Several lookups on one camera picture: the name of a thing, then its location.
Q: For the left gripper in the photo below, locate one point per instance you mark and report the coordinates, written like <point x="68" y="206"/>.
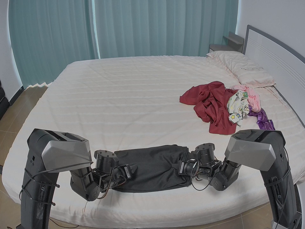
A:
<point x="120" y="174"/>

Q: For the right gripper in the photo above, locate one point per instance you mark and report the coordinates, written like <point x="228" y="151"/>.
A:
<point x="189" y="168"/>

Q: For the black T-shirt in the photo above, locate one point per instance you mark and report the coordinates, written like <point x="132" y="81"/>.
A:
<point x="154" y="166"/>

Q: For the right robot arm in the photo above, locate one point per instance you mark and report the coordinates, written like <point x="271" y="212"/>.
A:
<point x="276" y="175"/>

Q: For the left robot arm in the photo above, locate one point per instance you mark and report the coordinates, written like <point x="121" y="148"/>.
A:
<point x="38" y="175"/>

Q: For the bed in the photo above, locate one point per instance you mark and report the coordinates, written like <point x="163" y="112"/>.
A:
<point x="119" y="99"/>

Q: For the dark red garment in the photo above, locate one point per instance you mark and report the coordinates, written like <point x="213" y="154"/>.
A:
<point x="214" y="104"/>

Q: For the white printed garment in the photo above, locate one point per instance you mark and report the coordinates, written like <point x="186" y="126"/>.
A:
<point x="237" y="106"/>

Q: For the purple garment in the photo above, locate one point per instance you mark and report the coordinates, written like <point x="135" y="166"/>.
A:
<point x="264" y="120"/>

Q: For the pink garment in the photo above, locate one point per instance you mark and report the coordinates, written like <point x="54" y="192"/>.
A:
<point x="253" y="99"/>

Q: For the cream pillow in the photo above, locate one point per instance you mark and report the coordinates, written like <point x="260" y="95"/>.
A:
<point x="245" y="68"/>

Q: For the grey bedside table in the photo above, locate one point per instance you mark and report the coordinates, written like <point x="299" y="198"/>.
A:
<point x="226" y="44"/>

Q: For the blue-green curtain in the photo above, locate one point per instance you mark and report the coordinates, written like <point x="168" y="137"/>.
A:
<point x="166" y="20"/>
<point x="52" y="32"/>

